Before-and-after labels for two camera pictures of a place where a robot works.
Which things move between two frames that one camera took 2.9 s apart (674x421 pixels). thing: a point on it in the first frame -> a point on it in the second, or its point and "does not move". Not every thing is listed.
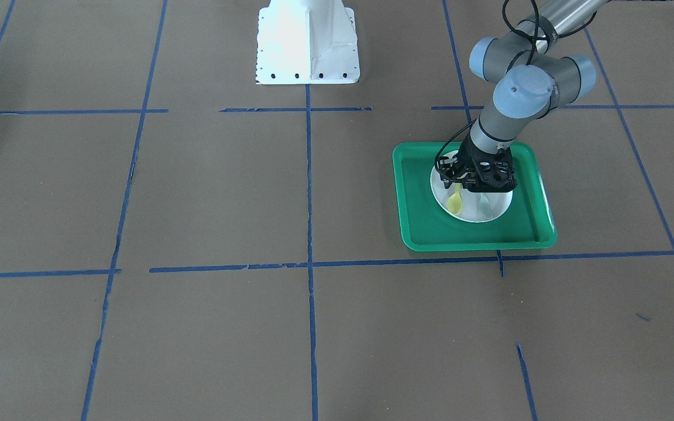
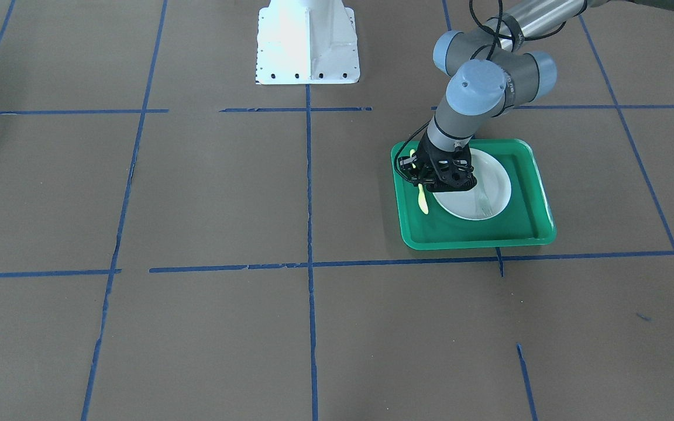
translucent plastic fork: (485, 207) does not move
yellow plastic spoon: (454, 202) -> (422, 196)
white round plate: (477, 207) does not move
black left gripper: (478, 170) -> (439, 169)
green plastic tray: (528, 223) does not move
